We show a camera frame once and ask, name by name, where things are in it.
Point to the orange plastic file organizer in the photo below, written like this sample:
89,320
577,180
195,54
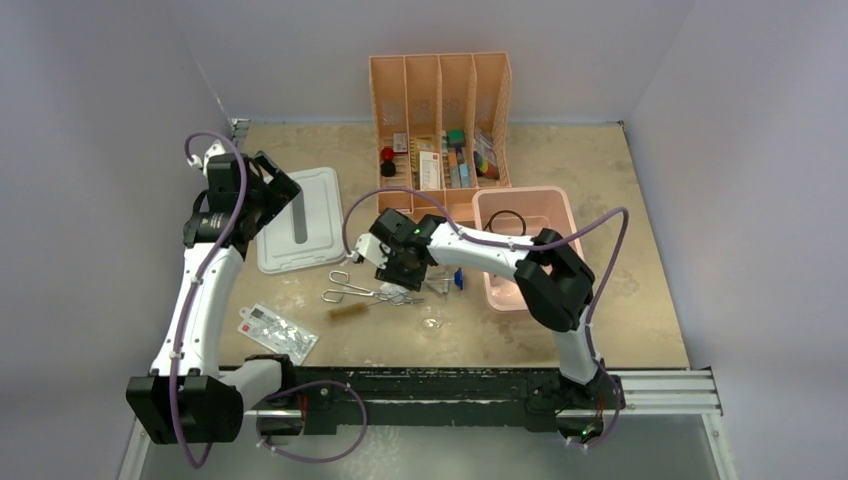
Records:
416,99

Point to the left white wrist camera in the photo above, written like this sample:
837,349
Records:
201,163

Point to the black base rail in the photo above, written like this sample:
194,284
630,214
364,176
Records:
539,400

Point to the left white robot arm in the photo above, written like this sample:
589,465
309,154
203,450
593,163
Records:
185,397

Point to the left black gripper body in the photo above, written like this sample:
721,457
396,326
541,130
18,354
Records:
268,199

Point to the aluminium frame rail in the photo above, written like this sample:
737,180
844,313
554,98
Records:
669,392

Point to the green cube block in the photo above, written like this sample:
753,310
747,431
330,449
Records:
456,138

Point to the colourful item packet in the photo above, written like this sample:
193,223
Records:
484,155

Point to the pink plastic bin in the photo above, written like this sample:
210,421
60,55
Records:
542,207

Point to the blue plastic clip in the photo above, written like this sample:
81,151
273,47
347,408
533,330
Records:
458,279

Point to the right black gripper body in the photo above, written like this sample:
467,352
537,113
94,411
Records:
401,271

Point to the small clear glass beaker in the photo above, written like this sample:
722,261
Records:
431,324

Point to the white foil sachet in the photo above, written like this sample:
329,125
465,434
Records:
393,292

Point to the white plastic bin lid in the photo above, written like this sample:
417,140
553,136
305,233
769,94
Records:
307,233

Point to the plastic packet with red label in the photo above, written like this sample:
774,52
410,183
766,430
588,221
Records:
276,333

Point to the metal crucible tongs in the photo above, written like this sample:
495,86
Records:
342,287

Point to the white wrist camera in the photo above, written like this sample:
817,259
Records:
368,248
201,163

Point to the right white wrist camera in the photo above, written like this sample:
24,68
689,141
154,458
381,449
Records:
368,248

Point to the black wire ring stand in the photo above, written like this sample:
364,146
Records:
506,222

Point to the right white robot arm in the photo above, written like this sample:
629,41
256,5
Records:
557,286

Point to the clay pipe triangle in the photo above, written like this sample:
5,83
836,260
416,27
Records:
440,280

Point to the red and black bottle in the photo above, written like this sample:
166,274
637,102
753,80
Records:
387,166

